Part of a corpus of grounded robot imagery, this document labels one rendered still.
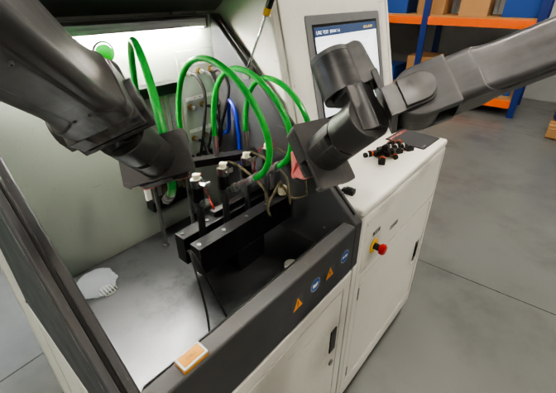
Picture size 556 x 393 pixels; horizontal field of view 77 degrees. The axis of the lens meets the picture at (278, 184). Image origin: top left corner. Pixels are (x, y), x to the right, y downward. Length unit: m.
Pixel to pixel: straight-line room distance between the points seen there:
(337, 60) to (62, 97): 0.30
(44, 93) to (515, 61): 0.43
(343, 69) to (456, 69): 0.12
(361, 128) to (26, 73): 0.32
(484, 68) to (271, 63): 0.69
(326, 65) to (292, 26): 0.63
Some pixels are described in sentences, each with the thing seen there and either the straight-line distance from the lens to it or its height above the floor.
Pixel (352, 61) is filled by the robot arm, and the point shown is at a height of 1.43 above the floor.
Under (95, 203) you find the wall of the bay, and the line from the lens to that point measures 1.05.
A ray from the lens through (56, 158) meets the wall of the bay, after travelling 0.97.
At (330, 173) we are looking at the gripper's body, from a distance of 0.50.
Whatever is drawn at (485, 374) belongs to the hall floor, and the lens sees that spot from 2.01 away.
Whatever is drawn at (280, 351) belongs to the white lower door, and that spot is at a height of 0.76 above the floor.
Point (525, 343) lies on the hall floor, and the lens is 2.23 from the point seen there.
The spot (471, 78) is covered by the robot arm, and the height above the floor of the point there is 1.42.
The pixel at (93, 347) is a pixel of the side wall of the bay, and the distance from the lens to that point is 0.64.
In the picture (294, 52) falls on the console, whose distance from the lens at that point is 1.07.
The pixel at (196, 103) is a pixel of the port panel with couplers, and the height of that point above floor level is 1.20.
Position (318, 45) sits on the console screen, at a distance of 1.16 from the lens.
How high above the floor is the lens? 1.51
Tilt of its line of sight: 29 degrees down
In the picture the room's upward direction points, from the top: straight up
